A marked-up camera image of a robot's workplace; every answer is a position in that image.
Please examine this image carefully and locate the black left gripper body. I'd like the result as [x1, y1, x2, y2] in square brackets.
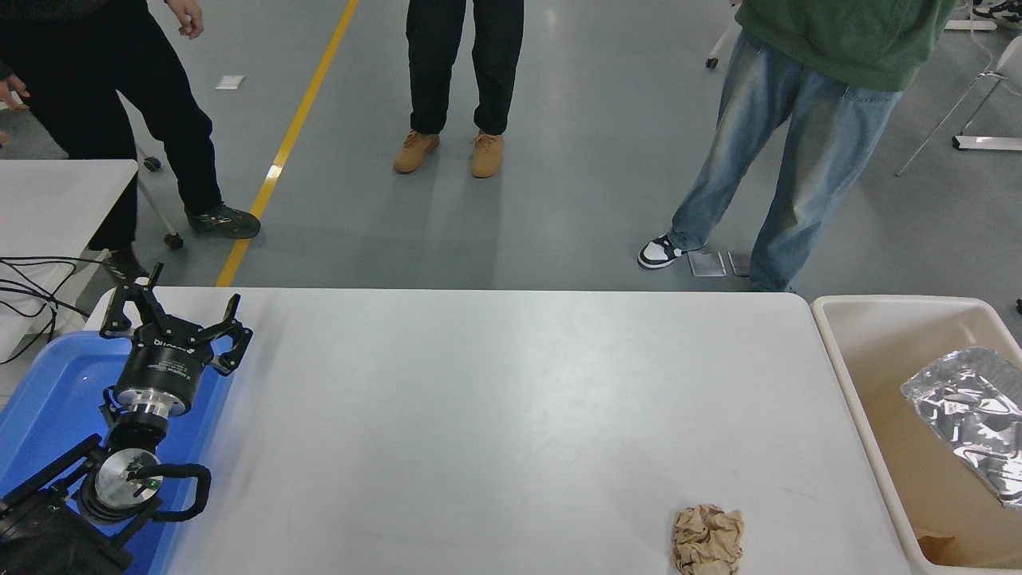
[117, 335, 212, 400]

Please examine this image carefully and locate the foil tray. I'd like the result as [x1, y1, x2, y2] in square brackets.
[901, 346, 1022, 510]

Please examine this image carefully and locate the person's right hand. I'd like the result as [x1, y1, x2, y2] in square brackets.
[0, 73, 31, 111]

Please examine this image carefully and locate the person's left hand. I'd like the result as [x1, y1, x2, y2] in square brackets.
[164, 0, 204, 39]

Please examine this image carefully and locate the grey wheeled office chair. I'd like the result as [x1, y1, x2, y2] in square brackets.
[112, 96, 184, 251]

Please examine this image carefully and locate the blue plastic tray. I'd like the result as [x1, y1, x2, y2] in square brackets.
[0, 330, 235, 575]

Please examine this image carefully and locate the white side table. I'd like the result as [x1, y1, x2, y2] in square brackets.
[0, 158, 140, 360]

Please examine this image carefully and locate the person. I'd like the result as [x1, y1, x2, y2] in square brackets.
[393, 0, 525, 179]
[0, 0, 262, 282]
[637, 0, 959, 292]

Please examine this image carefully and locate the crumpled tan paper ball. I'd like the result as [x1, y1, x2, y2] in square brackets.
[671, 504, 746, 575]

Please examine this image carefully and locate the white wheeled chair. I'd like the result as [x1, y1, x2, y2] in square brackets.
[706, 16, 739, 69]

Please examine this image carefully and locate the large pale plastic bin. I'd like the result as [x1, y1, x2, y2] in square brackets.
[810, 294, 1022, 575]

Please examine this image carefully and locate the black cable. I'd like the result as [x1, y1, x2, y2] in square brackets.
[0, 280, 90, 319]
[0, 257, 149, 280]
[0, 307, 58, 366]

